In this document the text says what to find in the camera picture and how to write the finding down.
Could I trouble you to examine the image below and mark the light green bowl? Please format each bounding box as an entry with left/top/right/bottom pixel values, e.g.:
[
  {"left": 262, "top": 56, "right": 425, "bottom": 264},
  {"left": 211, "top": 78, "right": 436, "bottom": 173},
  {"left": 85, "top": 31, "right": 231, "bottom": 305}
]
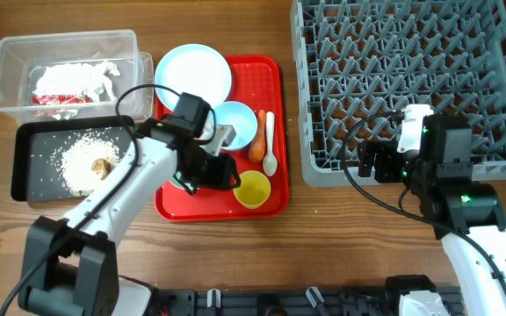
[{"left": 170, "top": 172, "right": 184, "bottom": 190}]

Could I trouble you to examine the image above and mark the yellow cup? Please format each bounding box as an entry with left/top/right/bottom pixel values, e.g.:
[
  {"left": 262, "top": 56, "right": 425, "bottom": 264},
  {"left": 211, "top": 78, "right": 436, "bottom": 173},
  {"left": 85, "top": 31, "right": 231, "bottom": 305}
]
[{"left": 233, "top": 170, "right": 271, "bottom": 209}]

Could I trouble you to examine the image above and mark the orange carrot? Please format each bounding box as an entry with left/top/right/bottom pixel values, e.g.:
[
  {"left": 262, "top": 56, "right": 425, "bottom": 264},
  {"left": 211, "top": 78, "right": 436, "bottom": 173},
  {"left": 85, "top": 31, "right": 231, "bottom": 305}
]
[{"left": 248, "top": 110, "right": 266, "bottom": 162}]

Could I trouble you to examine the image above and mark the light blue rice bowl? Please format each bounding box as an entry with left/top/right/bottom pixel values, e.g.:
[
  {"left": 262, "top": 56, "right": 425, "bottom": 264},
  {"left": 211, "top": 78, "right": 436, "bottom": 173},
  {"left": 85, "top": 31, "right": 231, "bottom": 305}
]
[{"left": 214, "top": 101, "right": 258, "bottom": 151}]

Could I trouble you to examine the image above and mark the brown mushroom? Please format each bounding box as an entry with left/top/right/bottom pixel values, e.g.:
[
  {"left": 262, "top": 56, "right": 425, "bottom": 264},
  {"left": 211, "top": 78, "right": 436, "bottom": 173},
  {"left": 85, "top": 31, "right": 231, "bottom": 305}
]
[{"left": 90, "top": 158, "right": 112, "bottom": 180}]

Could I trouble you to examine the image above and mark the white rice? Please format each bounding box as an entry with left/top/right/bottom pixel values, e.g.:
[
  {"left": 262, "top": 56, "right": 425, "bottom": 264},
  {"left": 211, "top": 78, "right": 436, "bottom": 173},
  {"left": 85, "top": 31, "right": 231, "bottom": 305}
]
[{"left": 50, "top": 136, "right": 119, "bottom": 197}]

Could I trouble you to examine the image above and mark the white tissue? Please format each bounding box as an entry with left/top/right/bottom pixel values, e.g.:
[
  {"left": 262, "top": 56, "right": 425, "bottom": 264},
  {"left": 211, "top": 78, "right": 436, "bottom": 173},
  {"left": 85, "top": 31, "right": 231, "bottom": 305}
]
[{"left": 33, "top": 61, "right": 120, "bottom": 102}]

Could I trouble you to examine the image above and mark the red snack wrapper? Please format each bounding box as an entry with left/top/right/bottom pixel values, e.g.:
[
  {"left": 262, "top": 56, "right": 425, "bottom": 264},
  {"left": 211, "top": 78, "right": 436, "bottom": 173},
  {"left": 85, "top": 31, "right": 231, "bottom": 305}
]
[{"left": 33, "top": 94, "right": 91, "bottom": 106}]

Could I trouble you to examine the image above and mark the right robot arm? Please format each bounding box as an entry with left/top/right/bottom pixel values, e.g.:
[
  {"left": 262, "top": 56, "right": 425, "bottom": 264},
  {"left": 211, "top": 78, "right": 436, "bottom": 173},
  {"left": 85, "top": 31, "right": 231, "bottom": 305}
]
[{"left": 357, "top": 112, "right": 506, "bottom": 315}]

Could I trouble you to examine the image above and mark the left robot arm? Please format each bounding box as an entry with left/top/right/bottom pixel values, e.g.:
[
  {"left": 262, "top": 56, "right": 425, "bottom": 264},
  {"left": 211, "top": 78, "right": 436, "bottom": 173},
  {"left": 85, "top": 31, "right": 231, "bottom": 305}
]
[{"left": 0, "top": 93, "right": 241, "bottom": 315}]

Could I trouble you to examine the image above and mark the grey dishwasher rack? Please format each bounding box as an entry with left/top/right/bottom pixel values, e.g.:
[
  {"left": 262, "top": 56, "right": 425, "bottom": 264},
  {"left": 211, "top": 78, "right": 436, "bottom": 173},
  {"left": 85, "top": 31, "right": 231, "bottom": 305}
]
[{"left": 290, "top": 0, "right": 506, "bottom": 187}]

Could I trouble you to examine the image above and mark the white spoon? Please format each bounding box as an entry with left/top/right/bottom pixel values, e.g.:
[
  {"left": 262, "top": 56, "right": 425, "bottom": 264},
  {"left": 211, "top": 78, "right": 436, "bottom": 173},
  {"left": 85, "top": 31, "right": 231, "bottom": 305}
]
[{"left": 263, "top": 111, "right": 278, "bottom": 176}]

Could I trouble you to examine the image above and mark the large light blue plate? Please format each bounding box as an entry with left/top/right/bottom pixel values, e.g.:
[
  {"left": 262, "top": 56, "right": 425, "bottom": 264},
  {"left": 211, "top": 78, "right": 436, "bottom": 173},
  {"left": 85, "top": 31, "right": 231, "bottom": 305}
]
[{"left": 155, "top": 44, "right": 232, "bottom": 108}]

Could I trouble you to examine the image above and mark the red serving tray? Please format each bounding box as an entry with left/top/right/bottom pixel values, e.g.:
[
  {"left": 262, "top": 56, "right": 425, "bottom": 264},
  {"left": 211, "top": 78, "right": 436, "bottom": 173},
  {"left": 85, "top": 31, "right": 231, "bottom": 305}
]
[{"left": 155, "top": 54, "right": 290, "bottom": 222}]

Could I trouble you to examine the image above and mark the black tray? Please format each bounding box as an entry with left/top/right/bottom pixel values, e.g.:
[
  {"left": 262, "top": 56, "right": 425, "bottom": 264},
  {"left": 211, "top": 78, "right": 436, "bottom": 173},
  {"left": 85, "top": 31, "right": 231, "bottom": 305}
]
[{"left": 11, "top": 117, "right": 131, "bottom": 202}]

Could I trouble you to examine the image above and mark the clear plastic bin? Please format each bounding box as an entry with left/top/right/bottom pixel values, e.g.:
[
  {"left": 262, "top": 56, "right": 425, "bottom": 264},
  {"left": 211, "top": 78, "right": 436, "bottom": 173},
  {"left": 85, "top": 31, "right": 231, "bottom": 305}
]
[{"left": 0, "top": 30, "right": 155, "bottom": 124}]

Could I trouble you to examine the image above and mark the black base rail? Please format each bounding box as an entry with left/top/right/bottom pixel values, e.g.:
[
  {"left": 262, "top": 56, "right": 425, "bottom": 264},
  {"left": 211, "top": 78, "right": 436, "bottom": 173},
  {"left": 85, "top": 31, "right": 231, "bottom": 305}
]
[{"left": 146, "top": 275, "right": 465, "bottom": 316}]

